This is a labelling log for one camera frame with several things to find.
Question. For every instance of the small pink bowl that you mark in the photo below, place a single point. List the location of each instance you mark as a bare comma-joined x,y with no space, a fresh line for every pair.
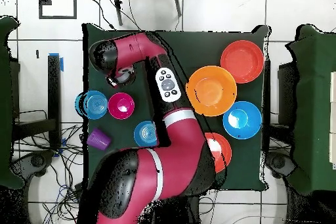
121,105

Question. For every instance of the purple cup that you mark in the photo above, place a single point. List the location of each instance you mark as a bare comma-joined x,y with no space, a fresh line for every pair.
98,140

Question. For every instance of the large yellow-orange bowl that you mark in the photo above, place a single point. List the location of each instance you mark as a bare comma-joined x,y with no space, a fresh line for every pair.
212,91

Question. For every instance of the large orange bowl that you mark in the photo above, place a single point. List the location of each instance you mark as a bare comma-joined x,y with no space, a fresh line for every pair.
221,153
244,58

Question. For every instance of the large blue bowl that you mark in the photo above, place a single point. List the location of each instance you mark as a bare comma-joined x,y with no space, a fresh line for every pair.
242,120

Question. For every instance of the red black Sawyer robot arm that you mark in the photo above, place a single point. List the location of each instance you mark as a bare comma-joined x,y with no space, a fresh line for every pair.
178,155

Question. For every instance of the small blue bowl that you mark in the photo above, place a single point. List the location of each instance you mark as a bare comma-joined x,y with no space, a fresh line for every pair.
95,104
144,134

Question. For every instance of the blue tape strip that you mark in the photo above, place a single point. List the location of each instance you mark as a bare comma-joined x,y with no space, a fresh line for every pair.
62,65

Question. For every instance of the dark green table cloth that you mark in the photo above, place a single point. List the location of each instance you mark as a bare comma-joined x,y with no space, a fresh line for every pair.
210,45

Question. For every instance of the black office chair base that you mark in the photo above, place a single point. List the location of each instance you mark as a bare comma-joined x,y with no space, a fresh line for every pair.
278,162
38,161

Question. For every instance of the green cloth covered side table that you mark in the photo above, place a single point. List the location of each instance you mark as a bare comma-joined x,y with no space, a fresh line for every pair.
315,103
5,103

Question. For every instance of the black power box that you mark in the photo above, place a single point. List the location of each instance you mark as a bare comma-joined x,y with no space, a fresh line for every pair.
79,189

